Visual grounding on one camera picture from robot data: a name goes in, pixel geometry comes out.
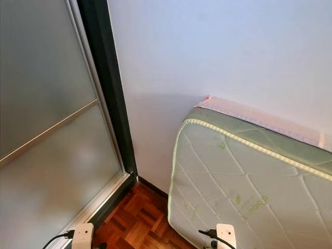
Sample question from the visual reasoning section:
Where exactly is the black door frame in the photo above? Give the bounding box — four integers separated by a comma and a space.
77, 0, 138, 229

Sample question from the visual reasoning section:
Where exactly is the dark wooden baseboard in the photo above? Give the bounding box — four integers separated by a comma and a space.
137, 176, 171, 201

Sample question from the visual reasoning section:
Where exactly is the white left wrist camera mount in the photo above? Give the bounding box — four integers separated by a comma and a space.
72, 223, 94, 249

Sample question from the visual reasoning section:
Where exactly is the pink fabric strip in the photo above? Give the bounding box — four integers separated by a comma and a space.
195, 95, 332, 152

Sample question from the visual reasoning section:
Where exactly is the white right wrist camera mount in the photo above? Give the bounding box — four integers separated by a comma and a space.
216, 224, 237, 249

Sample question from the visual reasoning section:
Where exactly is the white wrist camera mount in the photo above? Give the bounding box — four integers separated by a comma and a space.
72, 223, 94, 249
216, 224, 237, 249

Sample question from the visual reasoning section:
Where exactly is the frosted glass sliding door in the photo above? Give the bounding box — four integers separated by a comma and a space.
0, 0, 130, 249

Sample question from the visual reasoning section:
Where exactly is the white green quilted mattress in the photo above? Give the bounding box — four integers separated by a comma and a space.
168, 107, 332, 249

